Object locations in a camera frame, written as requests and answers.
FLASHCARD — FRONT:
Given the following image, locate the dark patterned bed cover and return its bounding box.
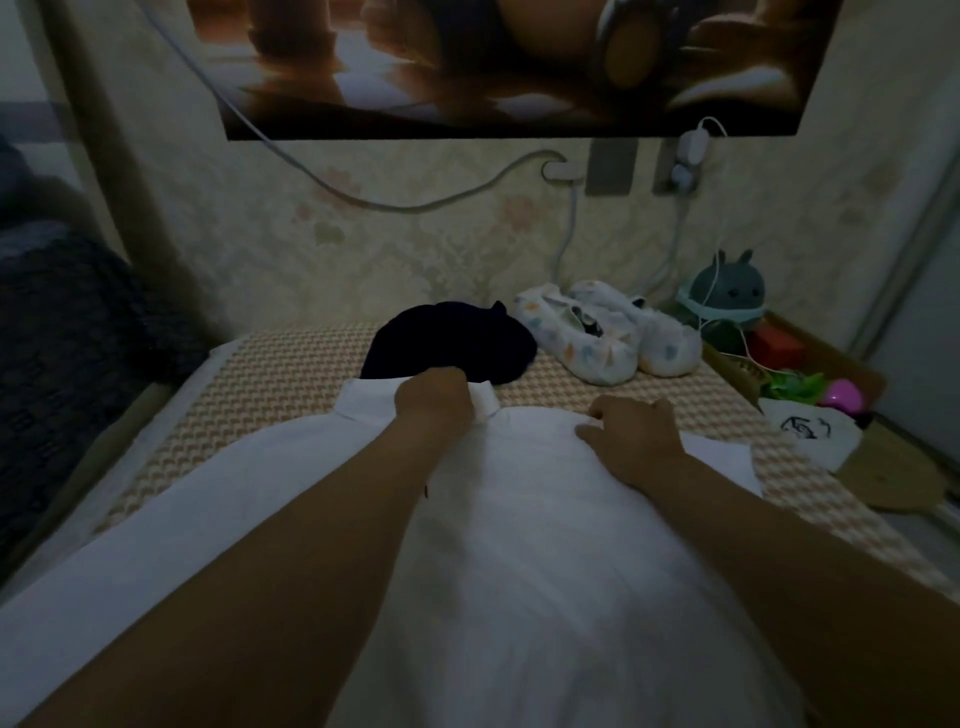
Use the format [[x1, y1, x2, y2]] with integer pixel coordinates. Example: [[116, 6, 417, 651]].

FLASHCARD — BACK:
[[0, 217, 212, 579]]

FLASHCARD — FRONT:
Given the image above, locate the cartoon bear wall poster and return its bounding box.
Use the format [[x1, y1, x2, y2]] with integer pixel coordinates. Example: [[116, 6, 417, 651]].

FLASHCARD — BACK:
[[187, 0, 845, 143]]

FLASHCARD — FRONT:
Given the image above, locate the grey wall socket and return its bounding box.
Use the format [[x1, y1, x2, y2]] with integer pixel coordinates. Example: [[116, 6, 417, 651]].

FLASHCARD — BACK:
[[585, 139, 639, 198]]

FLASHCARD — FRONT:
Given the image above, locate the wooden bedside tray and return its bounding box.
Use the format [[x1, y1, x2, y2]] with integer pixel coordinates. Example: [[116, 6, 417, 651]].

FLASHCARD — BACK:
[[697, 315, 950, 513]]

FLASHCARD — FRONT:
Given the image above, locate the grey sliding door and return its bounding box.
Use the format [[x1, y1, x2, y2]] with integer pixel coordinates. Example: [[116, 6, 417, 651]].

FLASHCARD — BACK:
[[870, 180, 960, 467]]

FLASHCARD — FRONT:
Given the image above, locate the person's left hand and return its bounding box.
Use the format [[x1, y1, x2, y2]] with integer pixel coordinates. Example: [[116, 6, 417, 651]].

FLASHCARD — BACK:
[[393, 366, 479, 444]]

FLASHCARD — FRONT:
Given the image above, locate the red toy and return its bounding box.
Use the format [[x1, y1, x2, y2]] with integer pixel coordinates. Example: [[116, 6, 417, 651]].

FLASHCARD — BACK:
[[747, 321, 809, 372]]

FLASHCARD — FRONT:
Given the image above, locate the white printed card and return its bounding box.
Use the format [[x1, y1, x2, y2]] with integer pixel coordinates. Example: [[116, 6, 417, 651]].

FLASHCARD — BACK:
[[759, 397, 864, 474]]

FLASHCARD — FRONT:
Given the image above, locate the black tree print t-shirt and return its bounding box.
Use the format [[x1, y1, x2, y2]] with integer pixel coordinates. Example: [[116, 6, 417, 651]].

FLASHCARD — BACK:
[[360, 300, 540, 383]]

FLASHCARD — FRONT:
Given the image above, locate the long white cable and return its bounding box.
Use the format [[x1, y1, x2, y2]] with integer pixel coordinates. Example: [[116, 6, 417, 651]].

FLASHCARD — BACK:
[[135, 0, 587, 215]]

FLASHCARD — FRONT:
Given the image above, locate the person's right hand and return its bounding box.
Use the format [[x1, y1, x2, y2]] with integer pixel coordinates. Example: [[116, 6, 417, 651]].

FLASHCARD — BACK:
[[574, 394, 689, 494]]

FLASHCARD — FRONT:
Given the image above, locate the pink ball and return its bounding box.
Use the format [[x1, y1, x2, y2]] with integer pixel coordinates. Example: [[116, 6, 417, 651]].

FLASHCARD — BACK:
[[820, 378, 867, 417]]

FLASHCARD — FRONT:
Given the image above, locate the white polo shirt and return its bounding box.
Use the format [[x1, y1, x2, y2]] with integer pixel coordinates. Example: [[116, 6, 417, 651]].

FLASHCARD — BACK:
[[0, 375, 812, 728]]

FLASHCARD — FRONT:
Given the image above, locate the white charger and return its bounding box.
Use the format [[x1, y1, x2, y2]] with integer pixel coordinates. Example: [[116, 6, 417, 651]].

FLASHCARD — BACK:
[[669, 126, 714, 194]]

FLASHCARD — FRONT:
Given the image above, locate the person's right forearm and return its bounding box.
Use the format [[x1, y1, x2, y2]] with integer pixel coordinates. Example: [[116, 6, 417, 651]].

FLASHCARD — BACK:
[[648, 450, 960, 728]]

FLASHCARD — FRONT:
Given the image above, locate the person's left forearm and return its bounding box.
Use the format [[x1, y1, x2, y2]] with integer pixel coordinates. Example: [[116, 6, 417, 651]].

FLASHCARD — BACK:
[[22, 420, 467, 728]]

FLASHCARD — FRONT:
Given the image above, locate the teal round bunny lamp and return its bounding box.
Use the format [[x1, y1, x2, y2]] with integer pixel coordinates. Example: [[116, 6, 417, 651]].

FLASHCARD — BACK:
[[678, 249, 770, 332]]

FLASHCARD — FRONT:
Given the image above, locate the green toy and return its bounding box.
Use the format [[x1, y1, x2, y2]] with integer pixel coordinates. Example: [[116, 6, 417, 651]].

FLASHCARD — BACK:
[[762, 369, 830, 404]]

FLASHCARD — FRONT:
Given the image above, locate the thin white charger cable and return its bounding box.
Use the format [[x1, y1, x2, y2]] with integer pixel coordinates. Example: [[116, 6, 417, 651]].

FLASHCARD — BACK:
[[637, 187, 722, 302]]

